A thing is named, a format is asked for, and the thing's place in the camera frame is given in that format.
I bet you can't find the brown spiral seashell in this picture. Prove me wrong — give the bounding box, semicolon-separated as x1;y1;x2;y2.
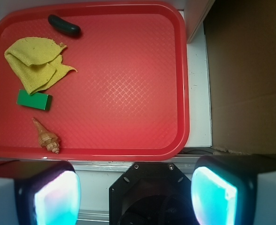
32;118;60;154

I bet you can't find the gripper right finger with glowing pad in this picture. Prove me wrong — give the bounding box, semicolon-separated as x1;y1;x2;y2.
191;154;276;225

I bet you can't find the yellow cloth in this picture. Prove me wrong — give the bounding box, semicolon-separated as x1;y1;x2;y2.
4;37;77;95

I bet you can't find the brown cardboard panel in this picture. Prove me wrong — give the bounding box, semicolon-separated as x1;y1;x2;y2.
204;0;276;154

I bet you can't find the green rectangular block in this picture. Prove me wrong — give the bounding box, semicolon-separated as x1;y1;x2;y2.
16;90;52;111

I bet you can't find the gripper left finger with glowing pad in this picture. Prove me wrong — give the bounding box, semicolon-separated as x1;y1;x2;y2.
0;160;81;225

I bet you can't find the red plastic tray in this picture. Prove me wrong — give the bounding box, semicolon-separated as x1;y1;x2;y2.
0;1;190;161

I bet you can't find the dark green toy cucumber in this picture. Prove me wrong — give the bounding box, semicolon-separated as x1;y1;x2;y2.
48;15;81;37

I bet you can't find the black octagonal mount plate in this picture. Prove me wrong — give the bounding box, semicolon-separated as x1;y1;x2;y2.
109;162;198;225

